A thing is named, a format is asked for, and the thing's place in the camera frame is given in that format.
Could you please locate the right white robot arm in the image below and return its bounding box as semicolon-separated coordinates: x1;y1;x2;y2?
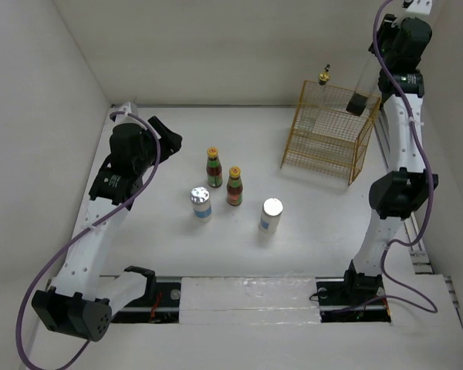
341;14;438;304

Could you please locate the clear glass oil bottle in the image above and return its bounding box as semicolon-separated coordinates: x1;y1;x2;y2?
301;64;330;131

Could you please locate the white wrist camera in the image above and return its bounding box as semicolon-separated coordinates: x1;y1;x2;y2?
110;101;138;117
402;0;434;17

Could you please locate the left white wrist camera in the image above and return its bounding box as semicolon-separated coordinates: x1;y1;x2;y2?
110;101;138;117

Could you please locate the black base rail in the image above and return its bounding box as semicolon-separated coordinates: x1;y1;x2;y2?
113;276;391;326

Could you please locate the silver lid shaker jar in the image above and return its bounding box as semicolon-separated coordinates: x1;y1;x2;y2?
259;197;284;234
190;187;212;222

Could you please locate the left silver lid shaker jar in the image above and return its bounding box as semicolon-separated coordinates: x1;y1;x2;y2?
190;187;212;222

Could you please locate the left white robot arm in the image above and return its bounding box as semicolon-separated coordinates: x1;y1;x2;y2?
32;112;182;341

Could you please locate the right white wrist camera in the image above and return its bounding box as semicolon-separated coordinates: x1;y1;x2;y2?
402;0;434;17

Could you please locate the dark liquid glass bottle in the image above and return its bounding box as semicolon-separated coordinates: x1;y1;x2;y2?
346;53;380;116

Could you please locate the yellow wire rack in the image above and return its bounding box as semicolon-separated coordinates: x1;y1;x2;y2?
281;80;381;186

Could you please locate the right silver lid shaker jar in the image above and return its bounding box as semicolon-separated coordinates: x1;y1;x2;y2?
259;197;284;234

